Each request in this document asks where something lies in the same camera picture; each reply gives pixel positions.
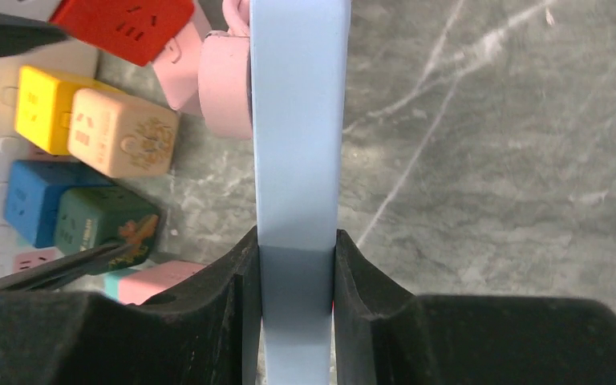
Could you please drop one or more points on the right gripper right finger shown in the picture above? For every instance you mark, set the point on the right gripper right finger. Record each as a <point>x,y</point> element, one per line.
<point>385,334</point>

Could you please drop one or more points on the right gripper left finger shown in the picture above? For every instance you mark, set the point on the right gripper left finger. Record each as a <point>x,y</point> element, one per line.
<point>204,330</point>

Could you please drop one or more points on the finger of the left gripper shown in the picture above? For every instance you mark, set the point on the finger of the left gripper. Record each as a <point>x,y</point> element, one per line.
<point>55,274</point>

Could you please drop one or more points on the green cube adapter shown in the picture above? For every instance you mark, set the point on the green cube adapter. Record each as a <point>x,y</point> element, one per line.
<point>92,216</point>

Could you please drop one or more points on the pink cube socket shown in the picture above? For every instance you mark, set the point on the pink cube socket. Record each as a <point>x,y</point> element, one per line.
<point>135,286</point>

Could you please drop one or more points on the blue cube adapter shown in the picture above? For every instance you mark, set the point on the blue cube adapter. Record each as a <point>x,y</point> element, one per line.
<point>34,191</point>

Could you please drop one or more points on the beige cube adapter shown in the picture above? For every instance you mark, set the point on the beige cube adapter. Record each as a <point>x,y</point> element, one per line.
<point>121,135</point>

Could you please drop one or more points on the yellow cube adapter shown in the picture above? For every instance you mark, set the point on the yellow cube adapter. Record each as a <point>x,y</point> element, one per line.
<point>44,106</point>

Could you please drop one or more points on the pink power strip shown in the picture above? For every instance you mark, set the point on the pink power strip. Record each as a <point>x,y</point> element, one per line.
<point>177,66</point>

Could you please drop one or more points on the red cube adapter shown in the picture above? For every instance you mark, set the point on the red cube adapter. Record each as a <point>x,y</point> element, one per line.
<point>133,30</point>

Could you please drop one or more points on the white cube adapter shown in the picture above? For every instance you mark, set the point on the white cube adapter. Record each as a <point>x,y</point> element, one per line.
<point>41,10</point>

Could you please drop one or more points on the light blue power strip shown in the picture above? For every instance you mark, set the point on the light blue power strip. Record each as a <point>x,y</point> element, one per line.
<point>298,72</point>

